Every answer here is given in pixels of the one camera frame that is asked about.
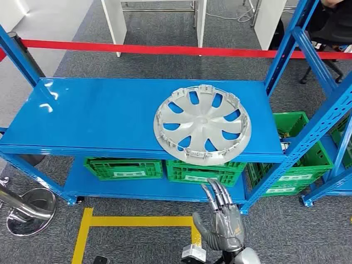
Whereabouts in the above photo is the person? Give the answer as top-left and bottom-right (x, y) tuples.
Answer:
(307, 0), (352, 46)

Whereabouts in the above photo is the large green plastic crate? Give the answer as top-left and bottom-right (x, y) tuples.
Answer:
(245, 112), (334, 197)

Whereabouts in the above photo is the grey plastic wheel hubcap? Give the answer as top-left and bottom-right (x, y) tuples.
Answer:
(153, 84), (252, 167)

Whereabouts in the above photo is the black stanchion post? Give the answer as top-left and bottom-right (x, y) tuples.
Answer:
(7, 31), (46, 167)

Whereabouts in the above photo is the red barrier tape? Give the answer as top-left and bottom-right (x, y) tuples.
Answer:
(0, 39), (352, 62)

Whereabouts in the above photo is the black office chair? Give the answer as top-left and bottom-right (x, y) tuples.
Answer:
(300, 58), (344, 85)

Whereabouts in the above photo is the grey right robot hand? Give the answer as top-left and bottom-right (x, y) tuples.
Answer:
(192, 178), (245, 253)

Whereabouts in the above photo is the white cable on floor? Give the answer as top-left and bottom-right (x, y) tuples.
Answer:
(205, 7), (261, 23)

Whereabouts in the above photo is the wide blue metal shelf rack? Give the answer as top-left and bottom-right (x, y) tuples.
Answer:
(0, 0), (352, 216)

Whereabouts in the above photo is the white table with metal bar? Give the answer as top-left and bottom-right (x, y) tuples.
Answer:
(100, 0), (207, 58)

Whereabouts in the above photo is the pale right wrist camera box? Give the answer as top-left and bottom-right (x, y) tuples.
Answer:
(181, 245), (207, 264)

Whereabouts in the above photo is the white table panel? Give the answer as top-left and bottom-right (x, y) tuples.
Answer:
(243, 0), (287, 51)

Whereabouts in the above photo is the chrome stanchion with round base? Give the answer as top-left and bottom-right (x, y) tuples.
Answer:
(0, 177), (57, 238)

